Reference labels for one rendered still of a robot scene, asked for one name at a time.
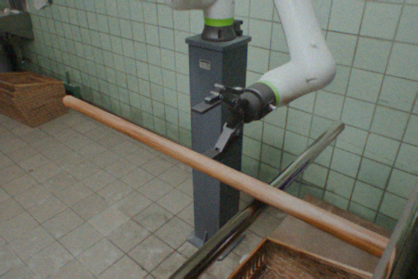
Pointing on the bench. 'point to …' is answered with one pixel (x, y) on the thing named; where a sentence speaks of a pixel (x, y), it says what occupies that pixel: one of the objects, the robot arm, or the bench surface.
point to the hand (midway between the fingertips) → (199, 136)
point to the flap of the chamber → (395, 234)
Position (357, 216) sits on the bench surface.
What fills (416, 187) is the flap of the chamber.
